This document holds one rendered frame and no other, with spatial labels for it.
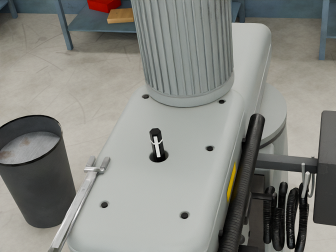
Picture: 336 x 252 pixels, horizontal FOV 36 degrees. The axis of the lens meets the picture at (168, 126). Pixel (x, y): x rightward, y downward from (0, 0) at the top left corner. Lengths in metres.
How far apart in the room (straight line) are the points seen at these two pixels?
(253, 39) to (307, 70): 3.09
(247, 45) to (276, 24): 3.85
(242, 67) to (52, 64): 3.93
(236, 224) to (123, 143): 0.27
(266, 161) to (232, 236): 0.42
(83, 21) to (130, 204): 4.57
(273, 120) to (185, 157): 0.64
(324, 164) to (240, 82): 0.34
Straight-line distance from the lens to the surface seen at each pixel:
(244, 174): 1.04
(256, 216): 1.60
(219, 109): 1.06
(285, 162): 1.31
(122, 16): 5.23
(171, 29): 0.99
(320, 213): 1.31
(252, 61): 1.48
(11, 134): 3.50
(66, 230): 0.88
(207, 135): 1.00
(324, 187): 1.24
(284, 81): 4.50
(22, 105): 4.75
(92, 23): 5.33
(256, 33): 1.61
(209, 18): 0.99
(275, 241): 1.38
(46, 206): 3.38
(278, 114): 1.58
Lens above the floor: 2.53
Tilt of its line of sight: 38 degrees down
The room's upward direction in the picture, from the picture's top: 9 degrees counter-clockwise
